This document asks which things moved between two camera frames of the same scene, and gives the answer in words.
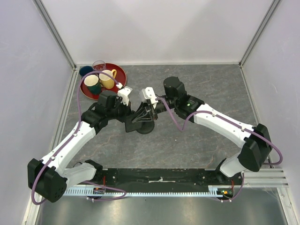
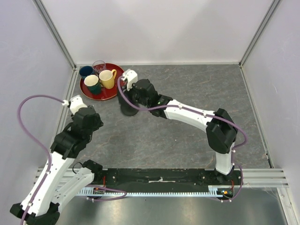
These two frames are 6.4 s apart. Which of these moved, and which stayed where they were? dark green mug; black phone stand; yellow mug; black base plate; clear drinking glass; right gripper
Moved: right gripper; black phone stand
Stayed: dark green mug; yellow mug; clear drinking glass; black base plate
